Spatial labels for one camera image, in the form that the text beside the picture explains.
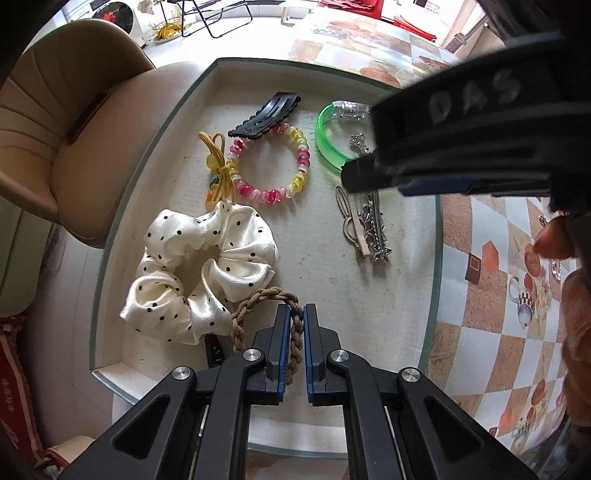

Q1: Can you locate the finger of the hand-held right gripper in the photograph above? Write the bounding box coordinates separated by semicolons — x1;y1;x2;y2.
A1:
342;36;572;199

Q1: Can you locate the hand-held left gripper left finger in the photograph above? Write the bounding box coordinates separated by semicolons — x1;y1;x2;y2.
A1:
58;304;293;480

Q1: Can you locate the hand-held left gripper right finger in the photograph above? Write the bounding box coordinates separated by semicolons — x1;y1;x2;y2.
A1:
302;304;539;480

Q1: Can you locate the brown braided hair tie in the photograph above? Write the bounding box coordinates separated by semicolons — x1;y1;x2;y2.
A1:
229;286;305;387

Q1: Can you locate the white rectangular tray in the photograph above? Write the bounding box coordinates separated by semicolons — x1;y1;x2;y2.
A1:
90;58;444;457

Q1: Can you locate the white polka dot scrunchie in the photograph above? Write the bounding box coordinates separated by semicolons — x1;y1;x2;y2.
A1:
119;200;280;347

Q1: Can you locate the silver star hair clip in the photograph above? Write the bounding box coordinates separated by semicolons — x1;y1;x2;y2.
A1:
361;189;394;265

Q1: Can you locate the silver bunny hair clip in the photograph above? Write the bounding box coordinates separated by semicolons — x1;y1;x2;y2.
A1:
335;185;366;262

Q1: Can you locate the yellow elastic hair tie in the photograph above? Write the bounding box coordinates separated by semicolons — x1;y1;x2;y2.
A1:
198;131;242;209

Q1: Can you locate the black hair clip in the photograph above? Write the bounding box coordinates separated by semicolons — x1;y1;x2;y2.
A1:
228;91;303;139

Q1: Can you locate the person's right hand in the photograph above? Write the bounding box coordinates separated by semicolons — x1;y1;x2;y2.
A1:
533;215;591;416

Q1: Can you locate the black claw clip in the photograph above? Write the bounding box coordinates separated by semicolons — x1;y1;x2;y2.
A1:
203;332;228;368

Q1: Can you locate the green translucent bangle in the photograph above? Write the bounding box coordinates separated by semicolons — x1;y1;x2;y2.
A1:
315;99;376;174

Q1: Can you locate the checked fruit print tablecloth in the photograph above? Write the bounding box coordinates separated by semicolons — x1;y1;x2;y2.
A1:
286;9;573;455

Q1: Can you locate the red plastic chair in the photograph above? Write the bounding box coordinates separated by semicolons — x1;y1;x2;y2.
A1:
321;0;386;11

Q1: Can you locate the white low bench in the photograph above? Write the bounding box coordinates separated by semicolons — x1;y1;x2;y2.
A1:
280;0;303;25

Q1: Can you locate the red patterned rug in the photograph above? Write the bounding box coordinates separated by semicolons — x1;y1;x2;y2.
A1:
0;311;51;467

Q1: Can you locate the beige upholstered chair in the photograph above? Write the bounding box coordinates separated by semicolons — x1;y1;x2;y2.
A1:
0;18;204;250

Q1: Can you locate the white round front appliance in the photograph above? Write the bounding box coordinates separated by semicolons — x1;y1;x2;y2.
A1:
65;0;148;47

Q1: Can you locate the silver charm chain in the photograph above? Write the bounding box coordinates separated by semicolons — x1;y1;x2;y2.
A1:
348;131;373;156

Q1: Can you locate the pink yellow beaded bracelet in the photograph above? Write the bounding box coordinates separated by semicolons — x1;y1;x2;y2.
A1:
228;122;311;204

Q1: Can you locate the black frame folding chair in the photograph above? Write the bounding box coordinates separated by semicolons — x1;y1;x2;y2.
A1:
178;0;254;38

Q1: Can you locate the wire basket with yellow contents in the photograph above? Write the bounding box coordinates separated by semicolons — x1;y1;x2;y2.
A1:
150;18;185;43

